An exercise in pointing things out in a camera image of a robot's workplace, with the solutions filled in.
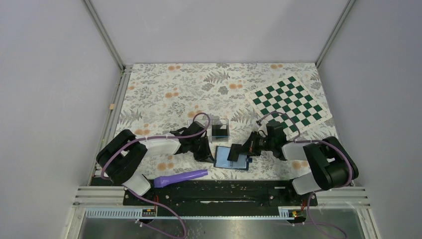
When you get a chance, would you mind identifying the floral patterned table mat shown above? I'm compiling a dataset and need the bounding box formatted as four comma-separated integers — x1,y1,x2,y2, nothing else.
108,63,328,180

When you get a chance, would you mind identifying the purple plastic handle tool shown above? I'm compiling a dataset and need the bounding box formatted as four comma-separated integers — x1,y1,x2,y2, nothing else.
153,169,208,188

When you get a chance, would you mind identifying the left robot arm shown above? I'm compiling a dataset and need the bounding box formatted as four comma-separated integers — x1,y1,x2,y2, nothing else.
96,121,215,205

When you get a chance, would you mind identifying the clear plastic card box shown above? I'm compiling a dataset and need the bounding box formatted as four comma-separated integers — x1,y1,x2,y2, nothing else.
188,116,230,143

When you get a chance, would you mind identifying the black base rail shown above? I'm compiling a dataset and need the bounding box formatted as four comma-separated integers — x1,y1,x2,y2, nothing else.
144,180,322,217

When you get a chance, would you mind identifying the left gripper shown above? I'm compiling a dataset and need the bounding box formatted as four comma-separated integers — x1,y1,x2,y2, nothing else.
190,135,215,163

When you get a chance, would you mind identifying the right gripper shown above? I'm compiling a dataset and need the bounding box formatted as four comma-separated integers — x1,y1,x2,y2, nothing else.
236,130,275,156

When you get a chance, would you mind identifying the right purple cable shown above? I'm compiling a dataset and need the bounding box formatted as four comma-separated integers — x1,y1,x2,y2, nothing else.
257,111,354,239

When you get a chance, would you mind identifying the green white checkerboard mat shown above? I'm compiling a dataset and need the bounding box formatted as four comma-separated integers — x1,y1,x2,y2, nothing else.
245,76,332,139

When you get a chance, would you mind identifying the navy blue card holder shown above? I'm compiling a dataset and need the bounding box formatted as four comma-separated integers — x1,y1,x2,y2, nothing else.
213,146,253,171

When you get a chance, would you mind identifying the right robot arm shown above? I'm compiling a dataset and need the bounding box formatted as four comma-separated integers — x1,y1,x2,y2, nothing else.
228,121,359,205

